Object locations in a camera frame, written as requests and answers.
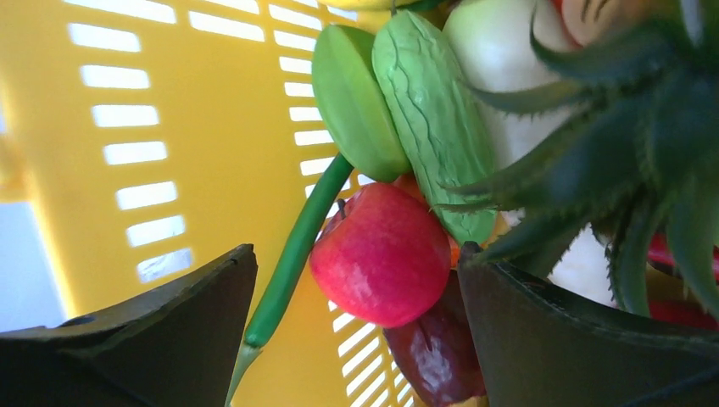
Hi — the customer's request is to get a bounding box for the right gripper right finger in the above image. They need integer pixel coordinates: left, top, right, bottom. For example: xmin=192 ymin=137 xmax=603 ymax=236
xmin=458 ymin=242 xmax=718 ymax=406

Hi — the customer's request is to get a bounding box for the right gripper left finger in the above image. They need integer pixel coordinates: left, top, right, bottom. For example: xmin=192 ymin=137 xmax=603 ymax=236
xmin=1 ymin=244 xmax=258 ymax=406

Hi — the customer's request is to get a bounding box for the dark red toy date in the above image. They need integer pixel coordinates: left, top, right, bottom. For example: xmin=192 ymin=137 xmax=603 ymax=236
xmin=382 ymin=270 xmax=487 ymax=406

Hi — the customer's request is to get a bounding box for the green toy bean pod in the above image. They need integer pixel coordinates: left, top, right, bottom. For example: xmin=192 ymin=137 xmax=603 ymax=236
xmin=225 ymin=153 xmax=354 ymax=406

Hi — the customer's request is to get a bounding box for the red toy apple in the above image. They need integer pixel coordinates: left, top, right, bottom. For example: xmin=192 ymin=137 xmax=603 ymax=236
xmin=309 ymin=182 xmax=452 ymax=328

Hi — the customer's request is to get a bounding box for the toy pineapple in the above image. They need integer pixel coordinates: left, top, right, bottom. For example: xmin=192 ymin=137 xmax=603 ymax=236
xmin=450 ymin=1 xmax=718 ymax=316

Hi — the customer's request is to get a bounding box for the green toy cucumber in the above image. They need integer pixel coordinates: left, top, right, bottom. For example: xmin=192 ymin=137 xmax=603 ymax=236
xmin=371 ymin=10 xmax=497 ymax=244

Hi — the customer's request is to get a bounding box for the green toy starfruit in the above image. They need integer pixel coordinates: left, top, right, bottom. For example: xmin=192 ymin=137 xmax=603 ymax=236
xmin=311 ymin=25 xmax=411 ymax=182

